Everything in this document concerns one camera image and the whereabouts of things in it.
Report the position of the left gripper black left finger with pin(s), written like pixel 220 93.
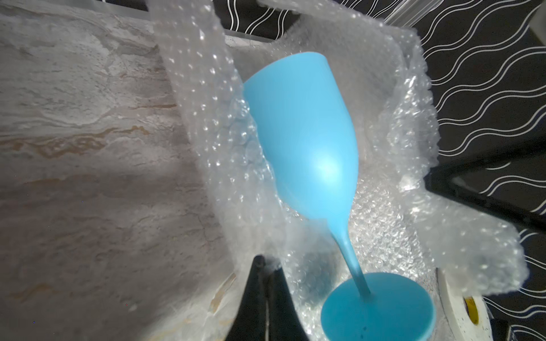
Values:
pixel 250 321

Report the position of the white tape roll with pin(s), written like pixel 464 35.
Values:
pixel 468 317

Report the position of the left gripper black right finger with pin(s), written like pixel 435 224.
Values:
pixel 284 323

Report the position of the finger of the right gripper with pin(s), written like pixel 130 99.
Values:
pixel 444 181

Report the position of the blue glass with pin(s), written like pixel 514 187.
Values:
pixel 308 138

